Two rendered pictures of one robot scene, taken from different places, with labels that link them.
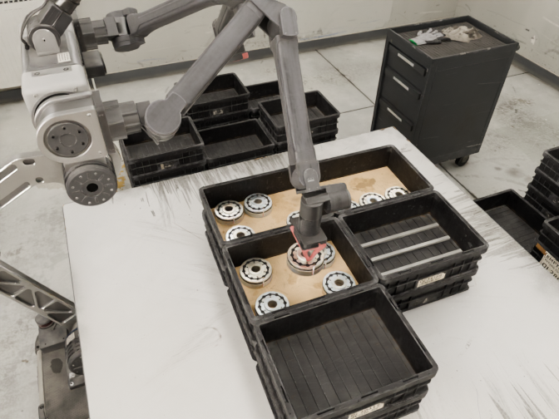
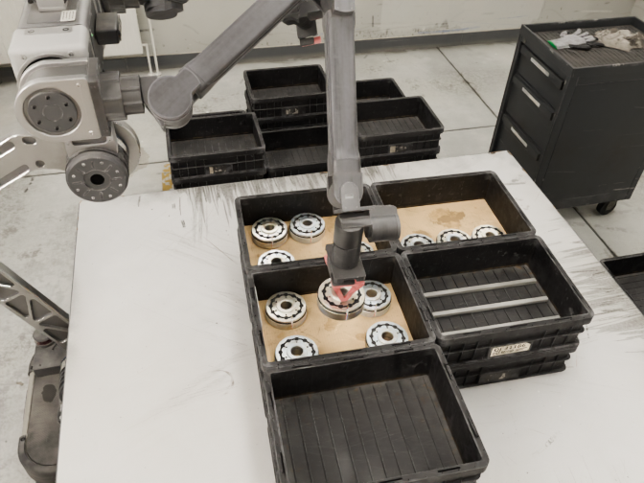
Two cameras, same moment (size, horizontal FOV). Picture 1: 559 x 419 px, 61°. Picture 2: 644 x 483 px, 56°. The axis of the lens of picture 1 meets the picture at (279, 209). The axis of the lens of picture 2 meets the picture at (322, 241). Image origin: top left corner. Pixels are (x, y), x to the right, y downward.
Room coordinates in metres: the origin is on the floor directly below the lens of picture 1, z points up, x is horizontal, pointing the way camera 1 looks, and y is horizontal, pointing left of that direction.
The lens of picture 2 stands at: (0.00, -0.16, 2.01)
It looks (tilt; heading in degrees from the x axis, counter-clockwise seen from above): 43 degrees down; 8
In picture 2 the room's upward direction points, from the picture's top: 2 degrees clockwise
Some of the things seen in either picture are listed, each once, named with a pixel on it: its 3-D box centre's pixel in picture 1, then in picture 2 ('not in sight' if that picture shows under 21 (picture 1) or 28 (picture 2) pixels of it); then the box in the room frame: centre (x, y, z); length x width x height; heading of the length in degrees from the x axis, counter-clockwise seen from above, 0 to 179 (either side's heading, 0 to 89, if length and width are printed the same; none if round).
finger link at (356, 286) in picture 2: (309, 245); (344, 281); (0.87, -0.08, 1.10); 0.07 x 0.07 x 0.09; 21
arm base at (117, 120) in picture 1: (119, 120); (119, 96); (0.90, 0.36, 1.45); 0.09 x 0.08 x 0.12; 24
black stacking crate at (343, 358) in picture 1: (340, 358); (368, 430); (0.67, -0.17, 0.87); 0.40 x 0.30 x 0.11; 112
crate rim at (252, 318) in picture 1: (298, 265); (336, 307); (0.95, -0.06, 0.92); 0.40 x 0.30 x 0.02; 112
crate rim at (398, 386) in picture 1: (342, 347); (370, 417); (0.67, -0.17, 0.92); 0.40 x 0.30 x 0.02; 112
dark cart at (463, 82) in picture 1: (433, 103); (574, 127); (2.75, -0.99, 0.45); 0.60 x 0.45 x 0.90; 114
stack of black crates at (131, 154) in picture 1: (165, 170); (218, 176); (2.09, 0.64, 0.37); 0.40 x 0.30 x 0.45; 114
